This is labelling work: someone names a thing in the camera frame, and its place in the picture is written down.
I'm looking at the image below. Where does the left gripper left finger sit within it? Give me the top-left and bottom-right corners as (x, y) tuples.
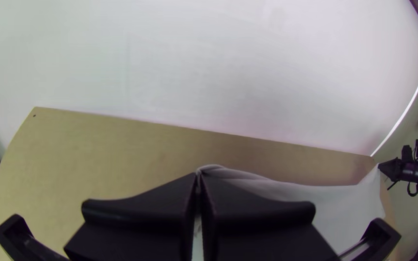
(63, 172), (198, 261)

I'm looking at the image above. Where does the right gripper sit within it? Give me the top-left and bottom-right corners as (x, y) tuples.
(394, 159), (418, 186)

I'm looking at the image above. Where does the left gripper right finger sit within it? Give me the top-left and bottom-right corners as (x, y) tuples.
(198, 174), (341, 261)

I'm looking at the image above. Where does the grey t-shirt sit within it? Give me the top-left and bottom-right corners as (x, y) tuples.
(193, 164), (387, 261)

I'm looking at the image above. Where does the black cable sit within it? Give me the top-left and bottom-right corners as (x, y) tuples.
(386, 180), (418, 198)

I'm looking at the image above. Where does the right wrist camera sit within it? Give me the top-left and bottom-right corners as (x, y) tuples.
(401, 145), (414, 163)

